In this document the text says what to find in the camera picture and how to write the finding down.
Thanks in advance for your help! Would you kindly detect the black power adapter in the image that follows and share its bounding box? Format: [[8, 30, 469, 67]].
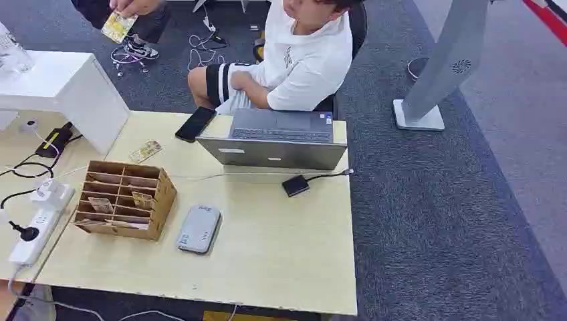
[[34, 122, 74, 159]]

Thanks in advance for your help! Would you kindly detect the white floor cable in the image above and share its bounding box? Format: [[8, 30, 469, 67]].
[[187, 14, 229, 72]]

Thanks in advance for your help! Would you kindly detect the person in white shirt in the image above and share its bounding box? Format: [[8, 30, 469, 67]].
[[187, 0, 355, 117]]

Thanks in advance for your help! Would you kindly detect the grey card reader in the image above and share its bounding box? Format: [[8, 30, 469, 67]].
[[176, 204, 223, 255]]

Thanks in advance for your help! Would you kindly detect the clear plastic container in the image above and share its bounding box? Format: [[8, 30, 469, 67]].
[[0, 22, 36, 74]]

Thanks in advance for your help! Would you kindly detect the brown card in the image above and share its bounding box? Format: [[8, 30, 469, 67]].
[[132, 191, 156, 211], [88, 197, 115, 215], [77, 218, 150, 231]]

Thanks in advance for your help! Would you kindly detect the black office chair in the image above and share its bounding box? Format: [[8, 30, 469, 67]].
[[312, 1, 368, 120]]

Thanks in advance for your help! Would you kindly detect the yellow printed card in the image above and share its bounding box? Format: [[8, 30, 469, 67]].
[[100, 11, 139, 44]]

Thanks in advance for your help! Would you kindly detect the yellow board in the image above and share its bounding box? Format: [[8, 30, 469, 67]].
[[203, 310, 286, 321]]

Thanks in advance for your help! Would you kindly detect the black usb hub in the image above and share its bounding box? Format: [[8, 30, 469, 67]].
[[281, 168, 355, 199]]

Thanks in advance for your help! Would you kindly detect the white power strip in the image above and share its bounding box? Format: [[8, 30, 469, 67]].
[[7, 183, 76, 268]]

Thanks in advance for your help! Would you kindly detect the white cabinet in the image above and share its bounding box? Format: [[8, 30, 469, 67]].
[[0, 49, 131, 156]]

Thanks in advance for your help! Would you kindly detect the grey laptop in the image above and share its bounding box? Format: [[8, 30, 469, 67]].
[[195, 108, 348, 171]]

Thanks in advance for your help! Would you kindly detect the person's hand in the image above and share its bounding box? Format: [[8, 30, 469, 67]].
[[109, 0, 163, 18]]

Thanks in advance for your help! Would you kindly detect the wooden card box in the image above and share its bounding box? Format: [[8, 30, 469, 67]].
[[72, 160, 178, 242]]

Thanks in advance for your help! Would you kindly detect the white charger plug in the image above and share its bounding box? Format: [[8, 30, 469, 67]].
[[31, 179, 68, 212]]

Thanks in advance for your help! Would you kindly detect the black power plug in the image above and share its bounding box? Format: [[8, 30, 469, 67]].
[[0, 189, 41, 243]]

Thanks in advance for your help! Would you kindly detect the white power strip cable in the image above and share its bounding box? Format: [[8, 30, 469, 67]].
[[7, 265, 188, 321]]

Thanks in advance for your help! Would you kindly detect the black looped cable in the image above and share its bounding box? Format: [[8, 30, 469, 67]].
[[0, 133, 85, 180]]

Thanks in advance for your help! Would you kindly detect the person in dark trousers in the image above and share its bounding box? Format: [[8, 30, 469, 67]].
[[70, 0, 172, 61]]

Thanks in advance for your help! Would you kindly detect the black smartphone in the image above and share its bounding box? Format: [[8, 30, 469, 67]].
[[175, 106, 218, 144]]

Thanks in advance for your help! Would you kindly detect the grey floor stand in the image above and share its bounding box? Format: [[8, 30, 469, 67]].
[[392, 0, 491, 132]]

